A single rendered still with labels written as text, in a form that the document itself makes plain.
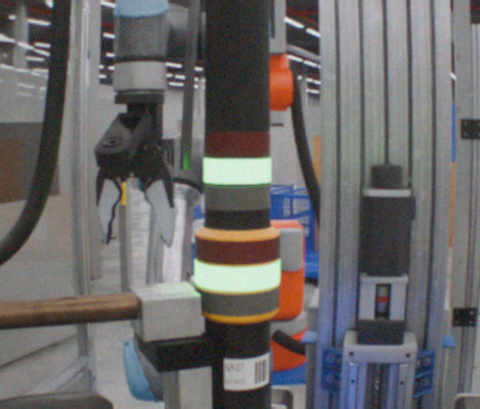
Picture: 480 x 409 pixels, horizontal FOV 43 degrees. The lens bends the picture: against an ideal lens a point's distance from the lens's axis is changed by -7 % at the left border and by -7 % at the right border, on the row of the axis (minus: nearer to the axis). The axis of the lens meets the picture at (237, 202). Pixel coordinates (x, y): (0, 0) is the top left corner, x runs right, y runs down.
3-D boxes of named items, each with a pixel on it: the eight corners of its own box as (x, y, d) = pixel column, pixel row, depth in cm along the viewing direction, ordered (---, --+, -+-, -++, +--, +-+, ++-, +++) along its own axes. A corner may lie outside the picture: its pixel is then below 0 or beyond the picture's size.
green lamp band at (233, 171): (218, 185, 31) (218, 159, 31) (195, 180, 34) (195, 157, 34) (282, 183, 32) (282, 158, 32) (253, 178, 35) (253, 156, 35)
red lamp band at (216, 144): (218, 157, 31) (218, 131, 31) (195, 155, 34) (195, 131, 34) (282, 156, 32) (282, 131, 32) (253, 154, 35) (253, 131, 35)
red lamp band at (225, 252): (212, 268, 31) (212, 242, 30) (183, 252, 35) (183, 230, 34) (295, 261, 32) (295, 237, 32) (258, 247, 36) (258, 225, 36)
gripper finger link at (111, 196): (120, 240, 95) (140, 181, 93) (104, 246, 89) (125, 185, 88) (102, 231, 95) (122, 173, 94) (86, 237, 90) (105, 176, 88)
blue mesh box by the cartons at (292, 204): (266, 281, 711) (267, 192, 700) (307, 261, 822) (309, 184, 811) (341, 289, 671) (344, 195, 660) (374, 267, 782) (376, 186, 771)
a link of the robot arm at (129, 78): (157, 60, 84) (100, 63, 85) (156, 94, 84) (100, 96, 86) (173, 65, 91) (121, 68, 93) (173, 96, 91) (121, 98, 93)
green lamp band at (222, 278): (212, 295, 31) (212, 270, 31) (183, 277, 35) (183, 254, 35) (294, 286, 32) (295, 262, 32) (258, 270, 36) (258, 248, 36)
